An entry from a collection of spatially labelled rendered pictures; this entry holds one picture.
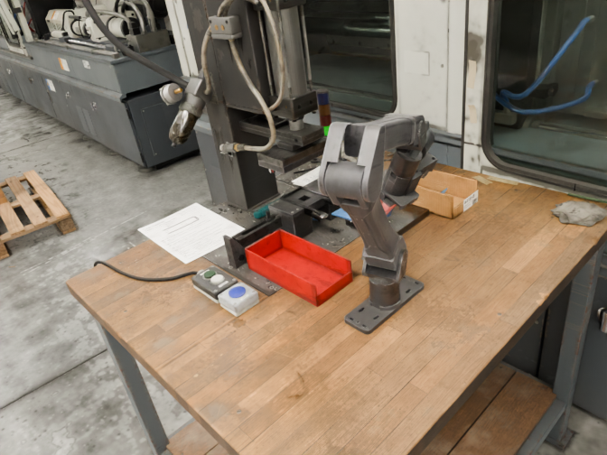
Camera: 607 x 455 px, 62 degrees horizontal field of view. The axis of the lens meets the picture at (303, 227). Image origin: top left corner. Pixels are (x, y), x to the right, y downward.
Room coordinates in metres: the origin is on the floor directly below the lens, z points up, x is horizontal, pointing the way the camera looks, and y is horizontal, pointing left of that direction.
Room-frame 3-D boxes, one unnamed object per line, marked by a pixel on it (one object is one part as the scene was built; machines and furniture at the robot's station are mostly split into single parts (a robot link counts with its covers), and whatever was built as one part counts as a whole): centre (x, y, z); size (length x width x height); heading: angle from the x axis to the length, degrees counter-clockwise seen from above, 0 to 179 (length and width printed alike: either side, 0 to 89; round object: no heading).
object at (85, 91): (6.53, 2.48, 0.49); 5.51 x 1.02 x 0.97; 36
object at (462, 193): (1.29, -0.37, 0.93); 0.25 x 0.13 x 0.08; 39
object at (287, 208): (1.26, -0.02, 0.98); 0.20 x 0.10 x 0.01; 129
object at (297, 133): (1.30, 0.04, 1.22); 0.26 x 0.18 x 0.30; 39
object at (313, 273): (1.01, 0.03, 0.93); 0.25 x 0.12 x 0.06; 39
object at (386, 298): (0.85, -0.15, 0.94); 0.20 x 0.07 x 0.08; 129
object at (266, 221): (1.15, 0.12, 0.95); 0.15 x 0.03 x 0.10; 129
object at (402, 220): (1.20, -0.23, 0.91); 0.17 x 0.16 x 0.02; 129
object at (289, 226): (1.26, -0.02, 0.94); 0.20 x 0.10 x 0.07; 129
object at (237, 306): (0.93, 0.17, 0.90); 0.07 x 0.07 x 0.06; 39
